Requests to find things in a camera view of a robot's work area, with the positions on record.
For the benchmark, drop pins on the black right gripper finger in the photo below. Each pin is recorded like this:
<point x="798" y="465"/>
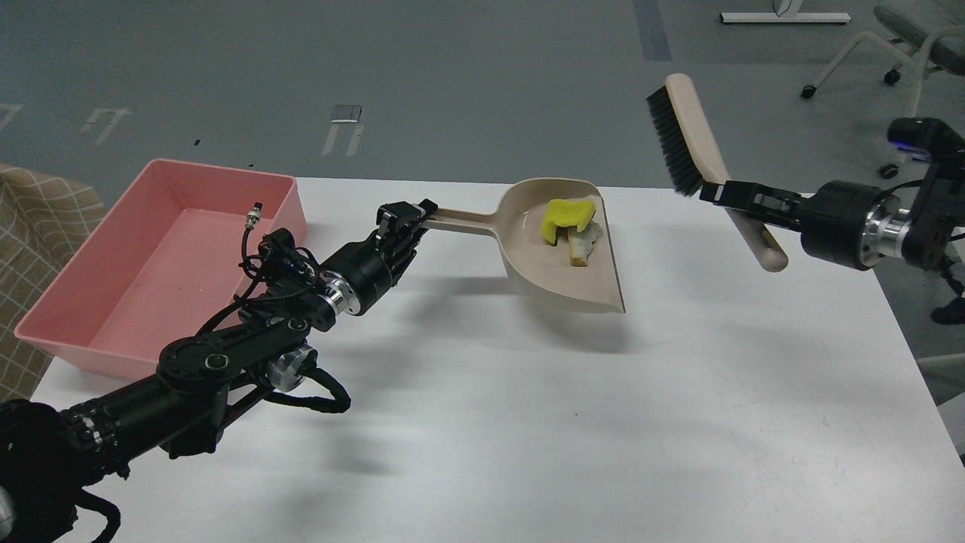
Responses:
<point x="781" y="214"/>
<point x="733" y="193"/>

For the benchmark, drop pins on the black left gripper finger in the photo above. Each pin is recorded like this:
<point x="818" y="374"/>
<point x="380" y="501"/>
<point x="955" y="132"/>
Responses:
<point x="402" y="248"/>
<point x="401" y="218"/>

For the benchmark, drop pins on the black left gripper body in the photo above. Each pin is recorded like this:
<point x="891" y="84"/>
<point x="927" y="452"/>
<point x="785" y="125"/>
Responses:
<point x="360" y="272"/>

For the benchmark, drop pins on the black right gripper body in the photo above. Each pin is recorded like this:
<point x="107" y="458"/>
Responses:
<point x="840" y="223"/>

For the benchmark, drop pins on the beige hand brush black bristles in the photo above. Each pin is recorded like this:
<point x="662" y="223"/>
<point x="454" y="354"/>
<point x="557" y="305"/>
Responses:
<point x="693" y="159"/>

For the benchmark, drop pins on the beige plastic dustpan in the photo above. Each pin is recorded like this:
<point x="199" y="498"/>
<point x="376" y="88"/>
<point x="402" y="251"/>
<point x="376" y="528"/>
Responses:
<point x="542" y="271"/>

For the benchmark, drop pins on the yellow sponge piece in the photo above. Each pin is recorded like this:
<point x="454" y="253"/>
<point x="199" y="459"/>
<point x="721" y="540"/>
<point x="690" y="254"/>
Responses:
<point x="566" y="214"/>

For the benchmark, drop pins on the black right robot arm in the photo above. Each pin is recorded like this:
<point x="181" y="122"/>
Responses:
<point x="919" y="234"/>

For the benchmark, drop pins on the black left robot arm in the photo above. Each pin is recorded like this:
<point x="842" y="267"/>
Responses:
<point x="253" y="350"/>

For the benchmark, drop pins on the pink plastic bin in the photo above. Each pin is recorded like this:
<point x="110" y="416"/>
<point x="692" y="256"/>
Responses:
<point x="161" y="263"/>

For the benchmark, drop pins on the grey office chair white legs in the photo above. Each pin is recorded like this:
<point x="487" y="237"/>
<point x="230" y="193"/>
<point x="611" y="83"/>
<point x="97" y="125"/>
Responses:
<point x="925" y="37"/>

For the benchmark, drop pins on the white desk foot bar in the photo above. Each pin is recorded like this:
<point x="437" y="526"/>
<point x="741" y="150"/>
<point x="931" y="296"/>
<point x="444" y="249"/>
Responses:
<point x="785" y="12"/>

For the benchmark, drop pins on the beige checkered cloth chair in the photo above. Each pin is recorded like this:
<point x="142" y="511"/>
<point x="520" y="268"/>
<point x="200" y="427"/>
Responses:
<point x="44" y="220"/>

